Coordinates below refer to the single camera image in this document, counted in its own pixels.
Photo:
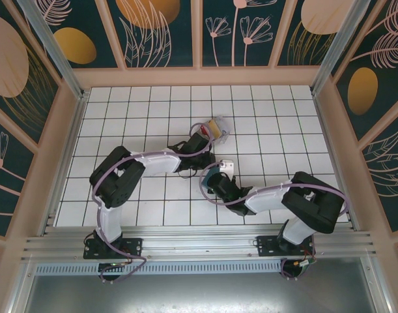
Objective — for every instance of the yellow card stack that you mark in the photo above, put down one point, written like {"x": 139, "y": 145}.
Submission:
{"x": 214, "y": 128}

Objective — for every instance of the clear acrylic card box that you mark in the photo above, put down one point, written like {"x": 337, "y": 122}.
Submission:
{"x": 225, "y": 138}

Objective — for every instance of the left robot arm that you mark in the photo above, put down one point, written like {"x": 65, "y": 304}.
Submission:
{"x": 159, "y": 161}

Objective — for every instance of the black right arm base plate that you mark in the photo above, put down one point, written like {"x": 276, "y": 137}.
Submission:
{"x": 267, "y": 247}

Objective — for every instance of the red card stack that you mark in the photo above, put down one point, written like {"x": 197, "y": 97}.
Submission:
{"x": 204, "y": 129}

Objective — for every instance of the teal card holder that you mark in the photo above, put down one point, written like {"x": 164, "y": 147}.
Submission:
{"x": 211, "y": 169}

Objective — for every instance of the aluminium side rail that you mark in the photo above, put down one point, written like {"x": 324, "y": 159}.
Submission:
{"x": 65, "y": 163}

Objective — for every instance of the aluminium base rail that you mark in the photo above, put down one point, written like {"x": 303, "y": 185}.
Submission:
{"x": 198, "y": 241}

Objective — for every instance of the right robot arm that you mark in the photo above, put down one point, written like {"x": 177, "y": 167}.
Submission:
{"x": 267, "y": 199}

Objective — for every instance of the aluminium corner post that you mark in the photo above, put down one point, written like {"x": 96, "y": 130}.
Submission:
{"x": 335, "y": 49}
{"x": 55, "y": 55}

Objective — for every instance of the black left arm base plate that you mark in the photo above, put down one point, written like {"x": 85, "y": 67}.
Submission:
{"x": 130, "y": 246}

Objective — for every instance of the grey metal sheet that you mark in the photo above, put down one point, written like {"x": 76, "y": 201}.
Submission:
{"x": 198, "y": 293}

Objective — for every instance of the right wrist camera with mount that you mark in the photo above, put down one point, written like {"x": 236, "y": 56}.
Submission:
{"x": 227, "y": 167}

